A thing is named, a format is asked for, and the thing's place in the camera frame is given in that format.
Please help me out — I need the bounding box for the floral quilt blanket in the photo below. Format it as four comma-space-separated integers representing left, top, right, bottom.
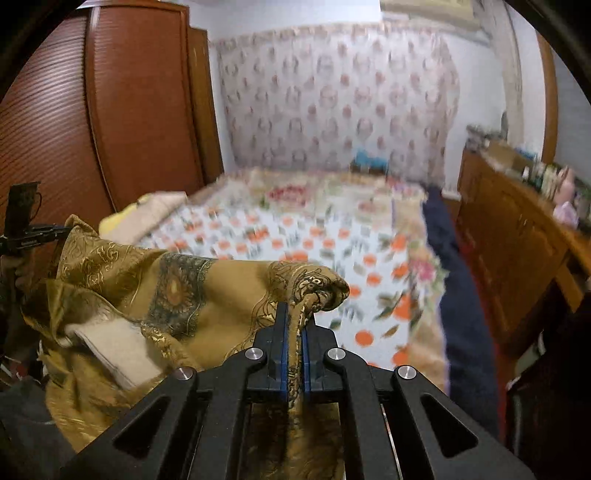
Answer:
189, 169, 449, 390

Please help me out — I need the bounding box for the cardboard box on cabinet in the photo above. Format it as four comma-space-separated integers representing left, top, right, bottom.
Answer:
482, 140, 534, 177

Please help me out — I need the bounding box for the patterned lace wall curtain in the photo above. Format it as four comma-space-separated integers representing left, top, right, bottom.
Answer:
215, 23, 460, 185

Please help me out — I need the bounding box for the gold brocade garment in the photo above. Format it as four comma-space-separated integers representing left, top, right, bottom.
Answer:
22, 216, 349, 479

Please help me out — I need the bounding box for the navy blue bed cover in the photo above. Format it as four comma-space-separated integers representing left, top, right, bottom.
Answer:
423, 186, 499, 437

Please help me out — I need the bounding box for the yellow plush toy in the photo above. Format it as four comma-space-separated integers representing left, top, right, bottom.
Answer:
98, 194, 151, 238

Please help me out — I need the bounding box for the grey window blind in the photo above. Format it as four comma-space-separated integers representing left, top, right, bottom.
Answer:
552, 51, 591, 183

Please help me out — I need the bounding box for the wooden louvered wardrobe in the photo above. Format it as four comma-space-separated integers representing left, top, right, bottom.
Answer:
1, 1, 223, 226

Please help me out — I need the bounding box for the pink folded pillow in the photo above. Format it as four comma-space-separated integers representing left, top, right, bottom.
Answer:
100, 191, 188, 245

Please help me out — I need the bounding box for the pink bottle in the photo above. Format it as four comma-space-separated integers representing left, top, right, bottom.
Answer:
553, 167, 576, 206

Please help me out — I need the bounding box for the wooden sideboard cabinet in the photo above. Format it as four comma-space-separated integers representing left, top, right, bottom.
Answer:
458, 150, 590, 352

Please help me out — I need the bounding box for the blue topped box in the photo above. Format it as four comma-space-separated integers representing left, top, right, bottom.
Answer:
349, 150, 389, 176

